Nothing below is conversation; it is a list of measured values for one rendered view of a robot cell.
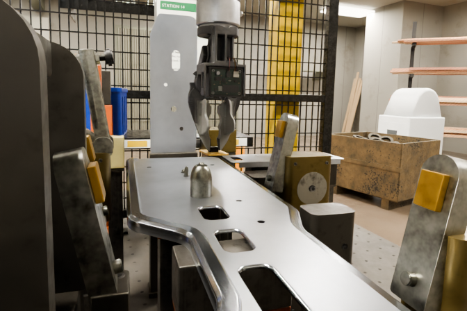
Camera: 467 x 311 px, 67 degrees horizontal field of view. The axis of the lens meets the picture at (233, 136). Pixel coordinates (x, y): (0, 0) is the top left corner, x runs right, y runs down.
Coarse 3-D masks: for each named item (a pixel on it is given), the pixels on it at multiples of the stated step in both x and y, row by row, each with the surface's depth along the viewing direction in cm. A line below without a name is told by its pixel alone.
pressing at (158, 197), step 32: (128, 160) 75; (160, 160) 78; (192, 160) 79; (224, 160) 81; (128, 192) 52; (160, 192) 53; (224, 192) 54; (256, 192) 54; (128, 224) 42; (160, 224) 39; (192, 224) 40; (224, 224) 40; (256, 224) 41; (288, 224) 41; (192, 256) 34; (224, 256) 32; (256, 256) 33; (288, 256) 33; (320, 256) 33; (224, 288) 26; (288, 288) 28; (320, 288) 27; (352, 288) 28
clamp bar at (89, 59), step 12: (84, 60) 55; (96, 60) 56; (108, 60) 56; (84, 72) 55; (96, 72) 56; (96, 84) 56; (96, 96) 56; (96, 108) 56; (96, 120) 56; (96, 132) 57; (108, 132) 60
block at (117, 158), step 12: (120, 144) 66; (120, 156) 66; (120, 168) 66; (120, 180) 67; (120, 192) 67; (120, 204) 67; (120, 216) 68; (108, 228) 67; (120, 228) 68; (120, 240) 68; (120, 252) 68
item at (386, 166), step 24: (336, 144) 413; (360, 144) 386; (384, 144) 362; (408, 144) 352; (432, 144) 379; (360, 168) 387; (384, 168) 362; (408, 168) 357; (336, 192) 418; (384, 192) 364; (408, 192) 362
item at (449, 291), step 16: (448, 240) 27; (464, 240) 26; (448, 256) 27; (464, 256) 26; (448, 272) 27; (464, 272) 26; (448, 288) 27; (464, 288) 27; (448, 304) 27; (464, 304) 27
